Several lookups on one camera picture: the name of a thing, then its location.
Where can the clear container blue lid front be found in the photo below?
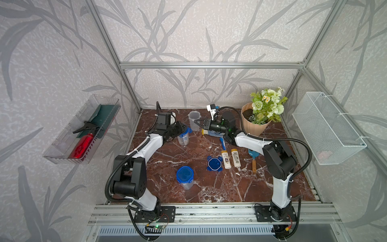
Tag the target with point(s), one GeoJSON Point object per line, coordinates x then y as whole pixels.
{"type": "Point", "coordinates": [185, 176]}

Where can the clear plastic wall tray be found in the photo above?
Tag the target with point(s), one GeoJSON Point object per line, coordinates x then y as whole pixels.
{"type": "Point", "coordinates": [58, 152]}

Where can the white wire mesh basket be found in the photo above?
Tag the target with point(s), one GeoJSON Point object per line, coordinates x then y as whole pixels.
{"type": "Point", "coordinates": [327, 131]}

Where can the beige ribbed flower pot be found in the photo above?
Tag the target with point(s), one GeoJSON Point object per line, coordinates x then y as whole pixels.
{"type": "Point", "coordinates": [249, 127]}

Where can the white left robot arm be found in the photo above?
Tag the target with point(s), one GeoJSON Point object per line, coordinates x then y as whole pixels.
{"type": "Point", "coordinates": [128, 180]}

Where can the white shampoo bottle yellow cap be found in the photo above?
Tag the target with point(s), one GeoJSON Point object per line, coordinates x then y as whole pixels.
{"type": "Point", "coordinates": [226, 159]}

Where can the clear container blue lid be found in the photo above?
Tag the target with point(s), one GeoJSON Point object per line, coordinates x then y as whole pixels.
{"type": "Point", "coordinates": [193, 116]}
{"type": "Point", "coordinates": [183, 138]}
{"type": "Point", "coordinates": [185, 176]}

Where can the green white artificial flowers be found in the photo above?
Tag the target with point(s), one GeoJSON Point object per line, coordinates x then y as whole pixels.
{"type": "Point", "coordinates": [267, 106]}

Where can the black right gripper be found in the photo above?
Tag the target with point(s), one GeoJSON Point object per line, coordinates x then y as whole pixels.
{"type": "Point", "coordinates": [206, 124]}

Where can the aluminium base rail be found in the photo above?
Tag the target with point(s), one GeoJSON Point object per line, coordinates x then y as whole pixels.
{"type": "Point", "coordinates": [220, 222]}

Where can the aluminium frame post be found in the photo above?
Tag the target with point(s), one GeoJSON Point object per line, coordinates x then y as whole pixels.
{"type": "Point", "coordinates": [93, 10]}

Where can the green mat in tray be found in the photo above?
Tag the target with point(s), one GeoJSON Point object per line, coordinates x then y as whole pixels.
{"type": "Point", "coordinates": [102, 117]}

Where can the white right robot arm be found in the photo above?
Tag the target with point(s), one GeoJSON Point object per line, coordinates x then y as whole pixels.
{"type": "Point", "coordinates": [279, 157]}

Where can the blue garden fork wooden handle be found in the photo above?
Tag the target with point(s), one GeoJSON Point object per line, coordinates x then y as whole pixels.
{"type": "Point", "coordinates": [254, 155]}

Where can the blue dotted work glove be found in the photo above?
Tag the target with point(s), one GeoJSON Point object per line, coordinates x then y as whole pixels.
{"type": "Point", "coordinates": [212, 133]}

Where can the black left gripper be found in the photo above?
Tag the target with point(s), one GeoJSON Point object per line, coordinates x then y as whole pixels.
{"type": "Point", "coordinates": [180, 128]}

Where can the red spray bottle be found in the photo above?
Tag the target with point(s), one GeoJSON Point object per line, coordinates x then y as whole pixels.
{"type": "Point", "coordinates": [79, 152]}

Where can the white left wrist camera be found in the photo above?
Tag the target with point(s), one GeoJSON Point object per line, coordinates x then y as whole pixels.
{"type": "Point", "coordinates": [172, 118]}

